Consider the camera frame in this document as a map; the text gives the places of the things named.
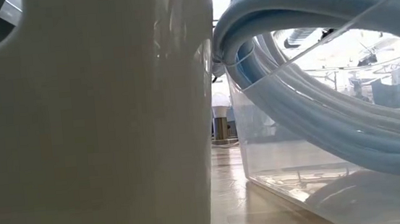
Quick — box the brass lamp with white bulb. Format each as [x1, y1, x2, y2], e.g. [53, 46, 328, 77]
[209, 92, 239, 147]

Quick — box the clear plastic box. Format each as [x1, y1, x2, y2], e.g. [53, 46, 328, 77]
[218, 0, 400, 224]

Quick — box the white plastic bin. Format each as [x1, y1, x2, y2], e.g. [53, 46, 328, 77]
[0, 0, 234, 224]

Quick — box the dark ceiling fixture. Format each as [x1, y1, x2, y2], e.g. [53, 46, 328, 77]
[356, 51, 379, 68]

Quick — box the dark computer monitor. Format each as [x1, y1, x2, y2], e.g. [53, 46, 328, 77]
[370, 77, 400, 113]

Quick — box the blue coiled hose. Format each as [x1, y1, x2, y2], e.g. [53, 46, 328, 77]
[207, 0, 400, 199]

